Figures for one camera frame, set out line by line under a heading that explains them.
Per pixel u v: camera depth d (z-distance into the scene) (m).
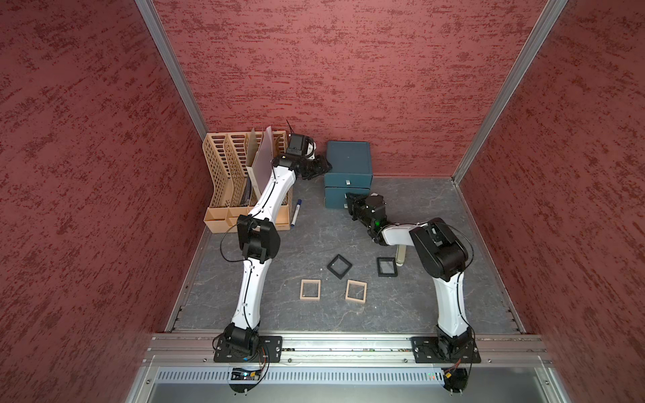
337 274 0.90
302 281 0.87
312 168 0.84
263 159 0.85
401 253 0.90
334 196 0.98
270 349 0.74
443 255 0.56
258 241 0.62
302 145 0.77
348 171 0.92
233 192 1.04
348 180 0.95
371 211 0.79
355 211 0.92
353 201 0.90
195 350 0.78
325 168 0.87
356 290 0.87
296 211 1.07
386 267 0.93
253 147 0.96
